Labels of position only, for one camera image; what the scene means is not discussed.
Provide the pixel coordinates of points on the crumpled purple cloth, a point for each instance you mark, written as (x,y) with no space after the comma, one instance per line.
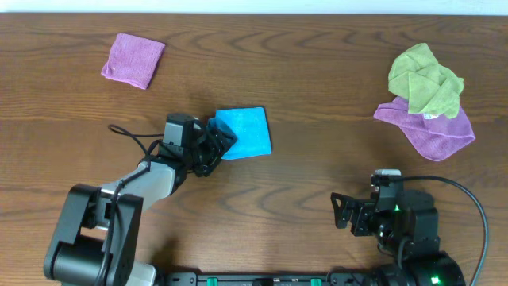
(435,138)

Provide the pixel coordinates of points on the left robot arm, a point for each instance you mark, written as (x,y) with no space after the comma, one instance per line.
(95,239)

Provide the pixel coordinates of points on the blue microfiber cloth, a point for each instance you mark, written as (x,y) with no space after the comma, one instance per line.
(251,128)

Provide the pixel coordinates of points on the green microfiber cloth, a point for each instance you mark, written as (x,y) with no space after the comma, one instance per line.
(429,87)

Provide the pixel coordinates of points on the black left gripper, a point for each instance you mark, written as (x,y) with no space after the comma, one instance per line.
(212,147)

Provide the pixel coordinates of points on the folded purple cloth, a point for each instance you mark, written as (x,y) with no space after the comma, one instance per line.
(133,60)

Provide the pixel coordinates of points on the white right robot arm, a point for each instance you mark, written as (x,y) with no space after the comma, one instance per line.
(405,224)

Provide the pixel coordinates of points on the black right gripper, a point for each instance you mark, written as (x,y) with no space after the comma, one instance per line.
(358,217)

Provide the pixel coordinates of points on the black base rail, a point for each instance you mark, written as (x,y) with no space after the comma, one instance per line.
(331,279)

